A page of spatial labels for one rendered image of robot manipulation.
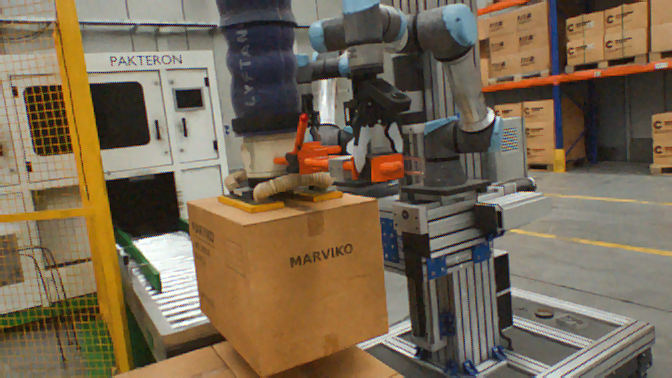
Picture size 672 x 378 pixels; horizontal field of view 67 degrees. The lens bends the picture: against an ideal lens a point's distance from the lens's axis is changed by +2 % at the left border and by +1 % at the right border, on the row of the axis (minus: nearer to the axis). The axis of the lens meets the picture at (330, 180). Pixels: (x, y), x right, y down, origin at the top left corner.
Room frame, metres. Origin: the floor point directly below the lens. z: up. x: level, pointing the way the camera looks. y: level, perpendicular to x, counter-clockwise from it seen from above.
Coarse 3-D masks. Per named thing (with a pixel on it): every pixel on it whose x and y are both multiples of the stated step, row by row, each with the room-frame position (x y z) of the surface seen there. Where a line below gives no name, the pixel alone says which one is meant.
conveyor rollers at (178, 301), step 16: (144, 240) 3.74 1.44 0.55; (160, 240) 3.68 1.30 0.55; (176, 240) 3.64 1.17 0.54; (128, 256) 3.31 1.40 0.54; (160, 256) 3.16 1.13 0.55; (176, 256) 3.12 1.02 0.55; (192, 256) 3.08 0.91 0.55; (160, 272) 2.81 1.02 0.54; (176, 272) 2.76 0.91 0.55; (192, 272) 2.72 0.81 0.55; (176, 288) 2.49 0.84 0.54; (192, 288) 2.44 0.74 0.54; (160, 304) 2.28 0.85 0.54; (176, 304) 2.23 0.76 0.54; (192, 304) 2.19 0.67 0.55; (176, 320) 2.05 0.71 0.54; (192, 320) 2.00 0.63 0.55
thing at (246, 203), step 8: (224, 200) 1.58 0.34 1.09; (232, 200) 1.52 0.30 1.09; (240, 200) 1.48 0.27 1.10; (248, 200) 1.45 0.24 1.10; (272, 200) 1.41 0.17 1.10; (240, 208) 1.44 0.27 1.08; (248, 208) 1.37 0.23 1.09; (256, 208) 1.36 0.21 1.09; (264, 208) 1.37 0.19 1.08; (272, 208) 1.38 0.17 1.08; (280, 208) 1.40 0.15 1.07
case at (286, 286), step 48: (192, 240) 1.72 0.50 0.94; (240, 240) 1.25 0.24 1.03; (288, 240) 1.27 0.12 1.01; (336, 240) 1.33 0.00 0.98; (240, 288) 1.29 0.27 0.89; (288, 288) 1.26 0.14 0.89; (336, 288) 1.33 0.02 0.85; (384, 288) 1.40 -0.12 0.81; (240, 336) 1.34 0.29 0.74; (288, 336) 1.25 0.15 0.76; (336, 336) 1.32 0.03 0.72
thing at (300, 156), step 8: (288, 152) 1.37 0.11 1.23; (296, 152) 1.37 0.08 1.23; (304, 152) 1.30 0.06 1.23; (312, 152) 1.31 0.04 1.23; (320, 152) 1.32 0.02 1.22; (288, 160) 1.35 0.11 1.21; (296, 160) 1.30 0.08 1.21; (288, 168) 1.34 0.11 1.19; (296, 168) 1.30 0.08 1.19; (304, 168) 1.30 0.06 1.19; (312, 168) 1.31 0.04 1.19
